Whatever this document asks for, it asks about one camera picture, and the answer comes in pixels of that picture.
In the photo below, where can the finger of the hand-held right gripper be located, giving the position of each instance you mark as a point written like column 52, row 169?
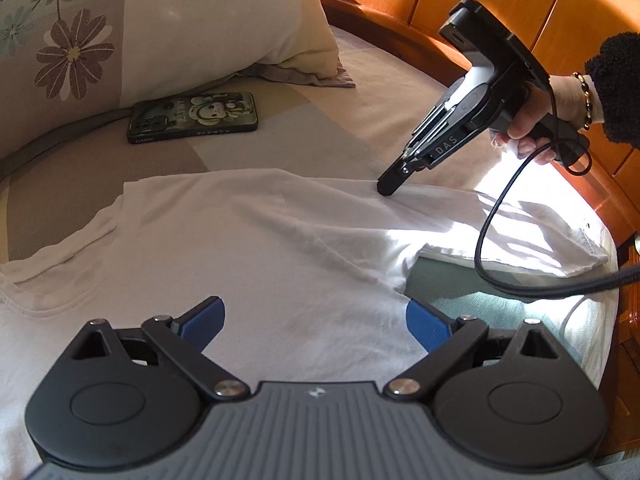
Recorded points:
column 430, row 125
column 395, row 180

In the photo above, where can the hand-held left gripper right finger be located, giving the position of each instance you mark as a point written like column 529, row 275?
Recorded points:
column 425, row 325

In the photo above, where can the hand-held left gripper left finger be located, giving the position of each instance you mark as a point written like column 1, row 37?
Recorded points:
column 202, row 322

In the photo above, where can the white printed T-shirt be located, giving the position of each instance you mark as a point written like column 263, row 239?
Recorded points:
column 250, row 240

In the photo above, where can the person's right forearm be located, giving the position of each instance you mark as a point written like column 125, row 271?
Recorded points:
column 620, row 85

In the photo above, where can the person's right hand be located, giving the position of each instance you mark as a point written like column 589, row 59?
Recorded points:
column 567, row 100

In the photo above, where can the phone with cartoon case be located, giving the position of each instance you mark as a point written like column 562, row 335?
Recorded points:
column 195, row 117

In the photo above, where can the wooden nightstand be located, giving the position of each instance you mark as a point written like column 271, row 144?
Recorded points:
column 631, row 360

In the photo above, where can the floral pillow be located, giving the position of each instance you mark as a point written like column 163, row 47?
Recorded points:
column 200, row 25

